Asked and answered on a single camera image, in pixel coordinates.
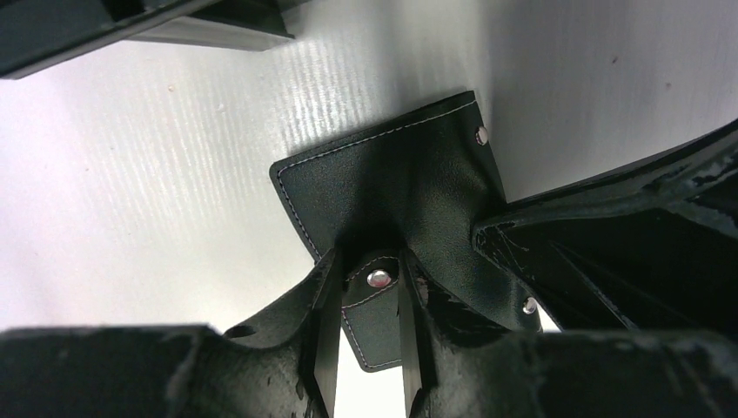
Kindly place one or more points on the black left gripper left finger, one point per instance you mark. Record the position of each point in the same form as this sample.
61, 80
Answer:
281, 362

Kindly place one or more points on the black plastic bin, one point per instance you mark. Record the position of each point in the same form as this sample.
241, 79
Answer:
36, 35

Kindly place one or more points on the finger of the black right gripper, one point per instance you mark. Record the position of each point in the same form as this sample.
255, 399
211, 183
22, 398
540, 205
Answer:
651, 245

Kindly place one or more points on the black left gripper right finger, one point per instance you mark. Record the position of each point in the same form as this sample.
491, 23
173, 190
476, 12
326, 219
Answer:
458, 363

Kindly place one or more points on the black leather card holder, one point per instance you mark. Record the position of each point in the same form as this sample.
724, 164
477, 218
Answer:
420, 182

